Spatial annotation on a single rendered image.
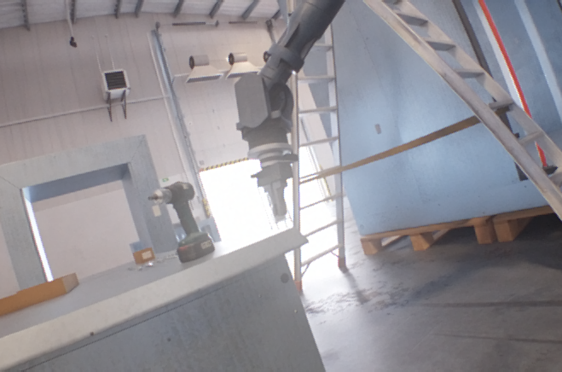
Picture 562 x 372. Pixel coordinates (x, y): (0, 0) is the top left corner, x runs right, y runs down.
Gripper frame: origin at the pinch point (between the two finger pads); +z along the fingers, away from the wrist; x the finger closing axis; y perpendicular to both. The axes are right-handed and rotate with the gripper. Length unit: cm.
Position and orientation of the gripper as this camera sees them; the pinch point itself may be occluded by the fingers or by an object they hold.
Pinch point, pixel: (279, 209)
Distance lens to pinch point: 109.2
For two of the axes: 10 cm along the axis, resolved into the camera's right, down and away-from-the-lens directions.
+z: 1.7, 9.7, -1.5
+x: 5.7, -2.2, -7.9
